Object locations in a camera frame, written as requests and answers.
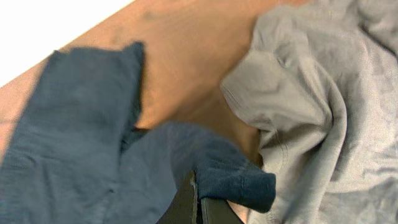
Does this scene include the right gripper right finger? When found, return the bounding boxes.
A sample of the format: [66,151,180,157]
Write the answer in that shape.
[200,198,243,224]

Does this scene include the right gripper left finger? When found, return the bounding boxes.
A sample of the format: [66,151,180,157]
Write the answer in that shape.
[157,171,198,224]

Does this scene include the navy blue shorts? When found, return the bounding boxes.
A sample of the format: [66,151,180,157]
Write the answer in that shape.
[1,42,276,224]

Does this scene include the grey shorts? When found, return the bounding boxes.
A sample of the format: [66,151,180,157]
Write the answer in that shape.
[221,0,397,223]

